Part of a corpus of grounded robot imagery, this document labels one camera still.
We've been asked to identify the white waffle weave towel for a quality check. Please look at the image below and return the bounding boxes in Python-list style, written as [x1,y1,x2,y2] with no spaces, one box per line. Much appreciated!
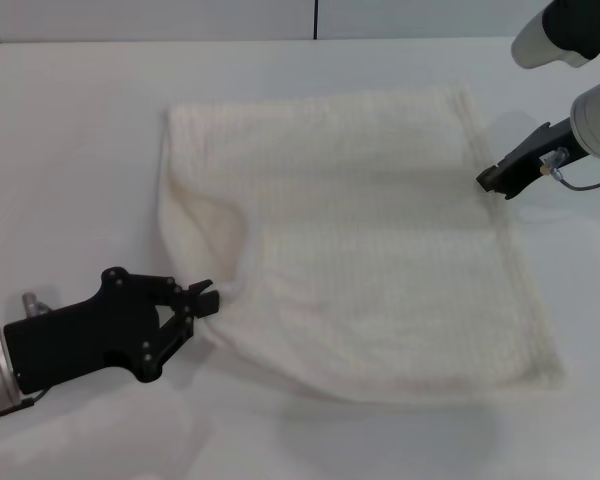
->
[154,84,567,407]

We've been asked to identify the right wrist camera housing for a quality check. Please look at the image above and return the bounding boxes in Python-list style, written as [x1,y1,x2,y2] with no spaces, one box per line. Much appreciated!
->
[510,0,600,71]

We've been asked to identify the right gripper cable with plug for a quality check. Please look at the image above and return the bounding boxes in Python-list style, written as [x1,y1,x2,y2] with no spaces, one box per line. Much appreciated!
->
[539,146,600,192]

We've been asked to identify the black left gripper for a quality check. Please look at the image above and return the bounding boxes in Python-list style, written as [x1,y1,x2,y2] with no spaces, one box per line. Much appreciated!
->
[3,267,223,396]

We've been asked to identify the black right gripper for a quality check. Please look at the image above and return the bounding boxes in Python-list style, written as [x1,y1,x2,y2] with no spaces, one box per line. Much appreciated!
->
[475,119,589,202]

